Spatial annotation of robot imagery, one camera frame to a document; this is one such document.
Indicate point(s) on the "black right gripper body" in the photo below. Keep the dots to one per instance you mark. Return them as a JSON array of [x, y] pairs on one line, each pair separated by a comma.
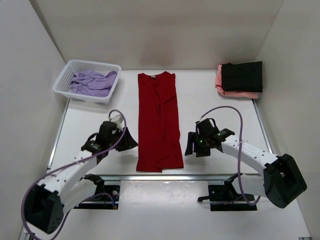
[[201, 146]]

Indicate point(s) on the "folded pink t-shirt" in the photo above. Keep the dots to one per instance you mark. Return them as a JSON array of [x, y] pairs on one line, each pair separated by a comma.
[[231, 94]]

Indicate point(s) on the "purple t-shirt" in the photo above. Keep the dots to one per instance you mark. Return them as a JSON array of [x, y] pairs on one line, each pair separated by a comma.
[[92, 83]]

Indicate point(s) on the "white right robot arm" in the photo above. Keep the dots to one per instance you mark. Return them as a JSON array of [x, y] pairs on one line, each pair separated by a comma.
[[279, 179]]

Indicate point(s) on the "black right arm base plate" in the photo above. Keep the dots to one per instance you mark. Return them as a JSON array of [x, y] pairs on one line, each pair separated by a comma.
[[223, 198]]

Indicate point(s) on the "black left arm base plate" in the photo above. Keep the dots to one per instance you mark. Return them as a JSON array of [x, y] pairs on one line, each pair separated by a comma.
[[106, 197]]

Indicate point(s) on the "folded light blue t-shirt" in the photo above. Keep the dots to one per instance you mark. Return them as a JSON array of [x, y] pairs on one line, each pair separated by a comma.
[[260, 95]]

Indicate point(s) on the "folded black t-shirt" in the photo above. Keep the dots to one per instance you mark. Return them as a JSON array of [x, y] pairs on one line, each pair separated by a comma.
[[242, 77]]

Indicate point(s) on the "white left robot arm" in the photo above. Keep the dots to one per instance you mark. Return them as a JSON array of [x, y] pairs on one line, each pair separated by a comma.
[[51, 198]]

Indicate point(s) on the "red t-shirt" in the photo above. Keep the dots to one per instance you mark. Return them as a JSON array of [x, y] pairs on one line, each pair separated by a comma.
[[159, 134]]

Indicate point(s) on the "white plastic laundry basket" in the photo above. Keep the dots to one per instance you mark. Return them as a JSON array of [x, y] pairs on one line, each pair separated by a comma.
[[61, 85]]

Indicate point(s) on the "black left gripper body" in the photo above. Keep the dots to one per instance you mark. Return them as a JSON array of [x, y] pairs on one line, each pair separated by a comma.
[[112, 139]]

